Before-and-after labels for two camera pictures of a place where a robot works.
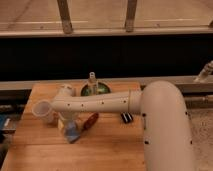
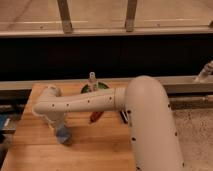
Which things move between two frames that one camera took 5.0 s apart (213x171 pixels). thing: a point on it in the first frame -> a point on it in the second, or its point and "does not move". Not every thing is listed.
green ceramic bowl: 101,88 does not move
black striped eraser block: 127,117 does not move
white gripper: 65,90 -> 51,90
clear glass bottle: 92,85 does not move
